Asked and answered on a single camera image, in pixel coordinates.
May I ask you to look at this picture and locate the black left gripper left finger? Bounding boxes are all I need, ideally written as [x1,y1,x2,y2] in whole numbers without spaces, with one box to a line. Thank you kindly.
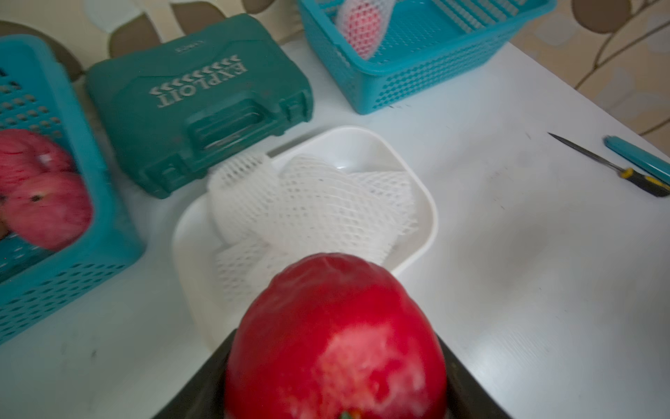
[154,329,237,419]

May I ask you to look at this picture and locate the teal right plastic basket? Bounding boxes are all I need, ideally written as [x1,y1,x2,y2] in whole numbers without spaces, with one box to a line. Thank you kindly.
[298,0,556,115]

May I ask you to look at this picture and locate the white plastic tray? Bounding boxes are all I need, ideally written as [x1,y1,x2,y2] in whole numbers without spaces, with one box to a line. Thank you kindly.
[172,126,438,352]

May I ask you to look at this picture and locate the black yellow screwdriver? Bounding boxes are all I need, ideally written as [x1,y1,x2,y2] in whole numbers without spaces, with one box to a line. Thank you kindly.
[549,133,669,197]

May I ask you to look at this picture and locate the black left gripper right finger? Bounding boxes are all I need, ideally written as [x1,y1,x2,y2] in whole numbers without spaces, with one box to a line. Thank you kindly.
[437,336,511,419]

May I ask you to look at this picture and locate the red apple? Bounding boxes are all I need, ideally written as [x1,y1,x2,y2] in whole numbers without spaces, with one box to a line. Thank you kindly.
[1,129,75,196]
[1,172,94,251]

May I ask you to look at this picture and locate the teal left plastic basket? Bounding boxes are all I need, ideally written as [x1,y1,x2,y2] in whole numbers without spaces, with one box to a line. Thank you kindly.
[1,35,145,342]

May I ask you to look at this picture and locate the teal flat tool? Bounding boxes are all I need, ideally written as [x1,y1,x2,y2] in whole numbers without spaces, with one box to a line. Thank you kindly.
[603,136,670,184]

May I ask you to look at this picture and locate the teal plastic basket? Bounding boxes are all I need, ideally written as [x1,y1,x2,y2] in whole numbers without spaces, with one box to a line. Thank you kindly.
[298,0,556,115]
[1,35,145,342]

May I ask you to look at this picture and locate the green plastic tool case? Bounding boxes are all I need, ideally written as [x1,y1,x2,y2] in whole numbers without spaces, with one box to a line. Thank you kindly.
[85,14,314,199]

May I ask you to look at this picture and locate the white foam net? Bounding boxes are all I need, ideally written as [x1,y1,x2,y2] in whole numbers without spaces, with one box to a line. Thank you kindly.
[215,237,298,304]
[207,152,280,244]
[253,155,418,265]

